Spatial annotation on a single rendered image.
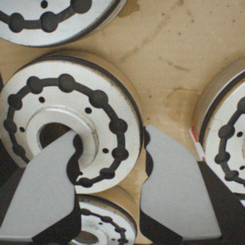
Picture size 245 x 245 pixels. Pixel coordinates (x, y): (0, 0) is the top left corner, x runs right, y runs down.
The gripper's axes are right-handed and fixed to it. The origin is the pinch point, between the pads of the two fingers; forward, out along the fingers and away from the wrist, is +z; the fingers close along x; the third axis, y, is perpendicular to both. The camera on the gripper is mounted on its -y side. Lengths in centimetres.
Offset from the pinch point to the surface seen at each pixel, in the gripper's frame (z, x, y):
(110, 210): -0.5, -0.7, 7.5
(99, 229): -0.9, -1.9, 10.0
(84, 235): 0.4, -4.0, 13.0
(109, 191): 1.3, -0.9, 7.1
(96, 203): -0.2, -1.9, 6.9
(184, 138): 1.9, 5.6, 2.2
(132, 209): 0.9, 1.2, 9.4
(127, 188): 2.4, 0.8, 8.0
